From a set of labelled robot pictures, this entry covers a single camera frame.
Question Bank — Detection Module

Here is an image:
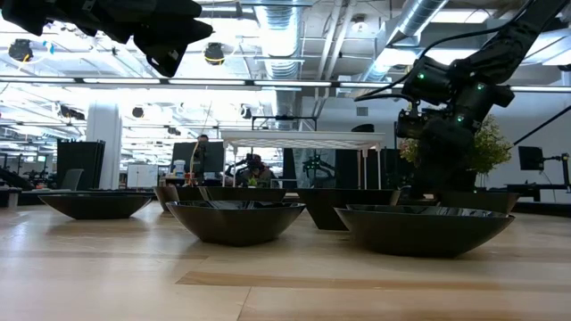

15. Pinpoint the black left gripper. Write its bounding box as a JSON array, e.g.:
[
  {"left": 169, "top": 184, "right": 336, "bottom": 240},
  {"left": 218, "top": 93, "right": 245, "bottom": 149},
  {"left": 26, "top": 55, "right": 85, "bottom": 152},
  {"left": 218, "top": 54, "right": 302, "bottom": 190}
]
[{"left": 0, "top": 0, "right": 204, "bottom": 37}]

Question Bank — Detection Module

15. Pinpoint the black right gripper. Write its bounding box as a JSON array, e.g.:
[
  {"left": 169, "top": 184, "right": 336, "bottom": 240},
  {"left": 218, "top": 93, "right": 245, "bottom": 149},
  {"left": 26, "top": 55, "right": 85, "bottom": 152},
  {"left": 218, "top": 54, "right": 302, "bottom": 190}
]
[{"left": 410, "top": 113, "right": 478, "bottom": 200}]

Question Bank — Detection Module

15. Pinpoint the black pointed oval mini plate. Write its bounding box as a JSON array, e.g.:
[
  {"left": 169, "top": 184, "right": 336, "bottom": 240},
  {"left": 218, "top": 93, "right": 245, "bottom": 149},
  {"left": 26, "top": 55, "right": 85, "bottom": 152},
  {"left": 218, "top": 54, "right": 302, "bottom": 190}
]
[
  {"left": 37, "top": 191, "right": 155, "bottom": 221},
  {"left": 334, "top": 203, "right": 517, "bottom": 259}
]

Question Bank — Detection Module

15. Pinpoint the black leaf mini plate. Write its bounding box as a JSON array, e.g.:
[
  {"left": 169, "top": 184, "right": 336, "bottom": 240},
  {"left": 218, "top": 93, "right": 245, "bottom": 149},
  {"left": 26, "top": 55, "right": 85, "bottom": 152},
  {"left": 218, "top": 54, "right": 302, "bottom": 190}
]
[{"left": 165, "top": 200, "right": 307, "bottom": 248}]

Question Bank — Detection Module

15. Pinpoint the black ceiling spot lamp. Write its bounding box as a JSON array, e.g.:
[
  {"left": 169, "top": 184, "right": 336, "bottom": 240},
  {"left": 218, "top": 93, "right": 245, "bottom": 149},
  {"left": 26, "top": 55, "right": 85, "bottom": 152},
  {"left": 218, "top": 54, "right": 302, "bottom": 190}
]
[
  {"left": 203, "top": 42, "right": 226, "bottom": 67},
  {"left": 7, "top": 38, "right": 35, "bottom": 62}
]

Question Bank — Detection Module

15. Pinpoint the long ceiling light strip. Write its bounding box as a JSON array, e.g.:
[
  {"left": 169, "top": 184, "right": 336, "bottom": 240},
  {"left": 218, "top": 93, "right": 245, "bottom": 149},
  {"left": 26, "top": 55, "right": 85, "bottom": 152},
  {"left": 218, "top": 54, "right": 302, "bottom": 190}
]
[{"left": 0, "top": 76, "right": 571, "bottom": 94}]

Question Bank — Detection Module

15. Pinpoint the small green potted plant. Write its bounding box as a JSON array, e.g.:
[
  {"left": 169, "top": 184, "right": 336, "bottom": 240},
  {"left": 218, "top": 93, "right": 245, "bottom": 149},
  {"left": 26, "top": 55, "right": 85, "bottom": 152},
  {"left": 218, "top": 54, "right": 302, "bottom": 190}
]
[{"left": 399, "top": 114, "right": 513, "bottom": 177}]

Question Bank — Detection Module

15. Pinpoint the black partition panel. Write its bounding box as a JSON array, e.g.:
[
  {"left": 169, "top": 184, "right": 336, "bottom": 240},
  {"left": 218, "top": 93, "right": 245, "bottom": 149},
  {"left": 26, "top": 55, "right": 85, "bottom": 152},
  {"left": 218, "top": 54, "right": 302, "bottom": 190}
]
[{"left": 334, "top": 148, "right": 405, "bottom": 189}]

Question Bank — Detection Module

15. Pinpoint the black monitor on stand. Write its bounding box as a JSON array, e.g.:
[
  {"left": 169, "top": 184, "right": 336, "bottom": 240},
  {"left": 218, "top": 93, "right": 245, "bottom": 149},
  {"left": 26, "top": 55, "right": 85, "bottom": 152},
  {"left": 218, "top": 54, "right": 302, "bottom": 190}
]
[{"left": 506, "top": 145, "right": 571, "bottom": 202}]

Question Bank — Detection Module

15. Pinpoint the black computer monitor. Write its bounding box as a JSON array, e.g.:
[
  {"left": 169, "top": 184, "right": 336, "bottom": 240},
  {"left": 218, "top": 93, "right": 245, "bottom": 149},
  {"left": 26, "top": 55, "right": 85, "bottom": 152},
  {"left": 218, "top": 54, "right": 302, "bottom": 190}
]
[{"left": 171, "top": 141, "right": 226, "bottom": 179}]

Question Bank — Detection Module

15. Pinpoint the black cabinet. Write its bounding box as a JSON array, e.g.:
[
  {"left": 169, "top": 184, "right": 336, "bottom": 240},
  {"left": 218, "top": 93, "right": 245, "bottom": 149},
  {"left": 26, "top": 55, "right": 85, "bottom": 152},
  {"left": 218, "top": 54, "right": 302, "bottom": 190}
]
[{"left": 56, "top": 139, "right": 106, "bottom": 191}]

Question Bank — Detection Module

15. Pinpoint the grey office chair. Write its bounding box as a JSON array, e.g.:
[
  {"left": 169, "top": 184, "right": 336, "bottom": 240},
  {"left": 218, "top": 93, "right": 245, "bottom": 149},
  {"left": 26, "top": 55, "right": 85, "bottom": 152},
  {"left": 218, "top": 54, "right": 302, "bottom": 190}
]
[{"left": 60, "top": 168, "right": 85, "bottom": 192}]

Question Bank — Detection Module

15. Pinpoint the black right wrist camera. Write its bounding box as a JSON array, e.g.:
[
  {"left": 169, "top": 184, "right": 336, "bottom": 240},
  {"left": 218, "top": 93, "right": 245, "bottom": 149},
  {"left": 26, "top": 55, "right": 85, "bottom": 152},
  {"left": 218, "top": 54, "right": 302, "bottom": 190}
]
[{"left": 394, "top": 108, "right": 426, "bottom": 140}]

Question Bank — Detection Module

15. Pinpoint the silver ventilation duct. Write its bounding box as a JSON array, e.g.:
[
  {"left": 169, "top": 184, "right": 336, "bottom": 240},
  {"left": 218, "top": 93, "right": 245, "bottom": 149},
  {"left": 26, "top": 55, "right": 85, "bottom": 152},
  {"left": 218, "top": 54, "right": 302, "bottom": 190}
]
[
  {"left": 356, "top": 0, "right": 450, "bottom": 86},
  {"left": 253, "top": 0, "right": 305, "bottom": 131}
]

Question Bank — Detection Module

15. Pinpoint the thin black diagonal cable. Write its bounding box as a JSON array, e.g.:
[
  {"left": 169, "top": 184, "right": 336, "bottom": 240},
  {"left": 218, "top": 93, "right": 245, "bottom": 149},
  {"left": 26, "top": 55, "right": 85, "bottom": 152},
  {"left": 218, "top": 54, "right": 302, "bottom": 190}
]
[{"left": 510, "top": 104, "right": 571, "bottom": 148}]

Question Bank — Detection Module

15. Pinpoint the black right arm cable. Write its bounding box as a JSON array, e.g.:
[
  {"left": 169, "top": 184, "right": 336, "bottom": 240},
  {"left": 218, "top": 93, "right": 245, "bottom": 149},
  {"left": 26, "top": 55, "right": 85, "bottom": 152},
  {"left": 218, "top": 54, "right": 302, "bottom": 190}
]
[{"left": 354, "top": 24, "right": 508, "bottom": 103}]

